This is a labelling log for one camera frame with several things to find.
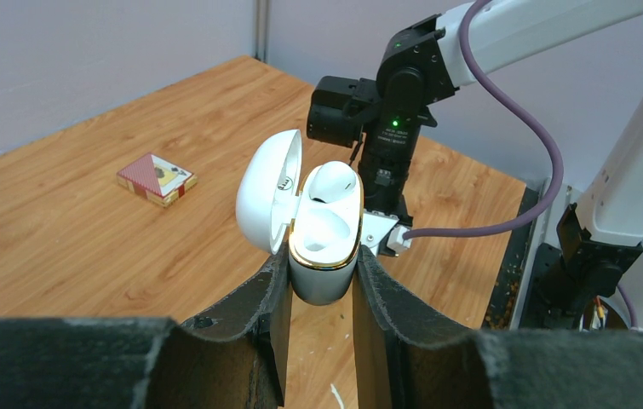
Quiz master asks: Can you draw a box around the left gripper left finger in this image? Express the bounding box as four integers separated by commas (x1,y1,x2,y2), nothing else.
0,247,292,408

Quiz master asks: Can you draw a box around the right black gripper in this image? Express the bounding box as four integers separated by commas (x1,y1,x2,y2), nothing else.
358,152,413,228

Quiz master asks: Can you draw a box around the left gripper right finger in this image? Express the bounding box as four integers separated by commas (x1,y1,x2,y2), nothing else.
352,246,643,408

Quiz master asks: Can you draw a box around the white earbud charging case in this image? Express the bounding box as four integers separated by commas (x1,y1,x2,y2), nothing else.
235,130,364,306

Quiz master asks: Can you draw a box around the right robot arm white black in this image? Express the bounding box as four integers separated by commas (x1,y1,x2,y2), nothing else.
275,1,643,327

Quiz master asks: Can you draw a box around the white plastic scrap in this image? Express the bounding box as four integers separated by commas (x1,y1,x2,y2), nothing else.
330,383,346,409

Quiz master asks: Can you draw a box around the red white card box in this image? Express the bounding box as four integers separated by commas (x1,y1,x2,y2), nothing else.
116,153,198,208

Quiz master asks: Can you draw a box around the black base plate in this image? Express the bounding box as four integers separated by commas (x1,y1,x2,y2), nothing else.
481,186,571,331

